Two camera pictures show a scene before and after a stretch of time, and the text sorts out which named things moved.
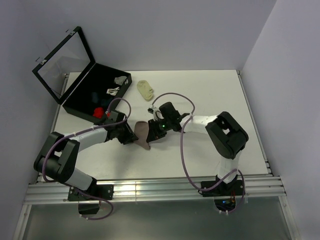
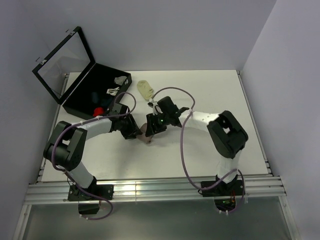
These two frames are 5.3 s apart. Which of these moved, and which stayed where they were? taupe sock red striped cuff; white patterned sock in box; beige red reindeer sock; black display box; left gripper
Moved: left gripper; taupe sock red striped cuff
Stayed: black display box; beige red reindeer sock; white patterned sock in box
